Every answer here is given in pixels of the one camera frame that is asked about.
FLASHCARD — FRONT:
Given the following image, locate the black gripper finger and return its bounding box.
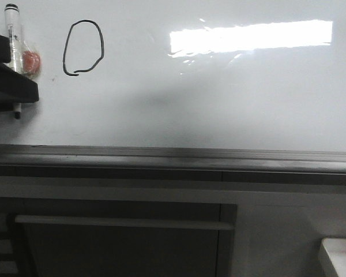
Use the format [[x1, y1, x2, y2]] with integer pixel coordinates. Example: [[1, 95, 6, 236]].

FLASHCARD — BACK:
[[0, 35, 39, 112]]

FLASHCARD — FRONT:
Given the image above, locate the red round magnet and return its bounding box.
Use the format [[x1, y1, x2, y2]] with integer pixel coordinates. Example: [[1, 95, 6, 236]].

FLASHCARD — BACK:
[[22, 51, 41, 74]]

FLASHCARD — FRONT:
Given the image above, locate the white black whiteboard marker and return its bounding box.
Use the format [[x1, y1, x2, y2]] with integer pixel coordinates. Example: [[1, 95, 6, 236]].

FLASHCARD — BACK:
[[4, 3, 24, 119]]

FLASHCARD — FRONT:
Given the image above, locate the grey whiteboard marker tray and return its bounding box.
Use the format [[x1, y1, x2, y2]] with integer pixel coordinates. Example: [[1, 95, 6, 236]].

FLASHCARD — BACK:
[[0, 144, 346, 184]]

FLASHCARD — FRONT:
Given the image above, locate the white whiteboard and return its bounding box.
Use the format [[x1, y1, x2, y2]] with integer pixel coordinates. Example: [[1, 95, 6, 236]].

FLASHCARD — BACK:
[[0, 1, 346, 152]]

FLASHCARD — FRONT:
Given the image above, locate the dark cabinet with bar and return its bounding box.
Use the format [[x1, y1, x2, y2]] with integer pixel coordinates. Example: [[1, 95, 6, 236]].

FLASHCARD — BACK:
[[7, 200, 236, 276]]

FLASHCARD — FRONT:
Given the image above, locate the white box with red button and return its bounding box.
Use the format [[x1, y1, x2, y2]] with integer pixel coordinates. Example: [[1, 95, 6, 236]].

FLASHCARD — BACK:
[[318, 238, 346, 277]]

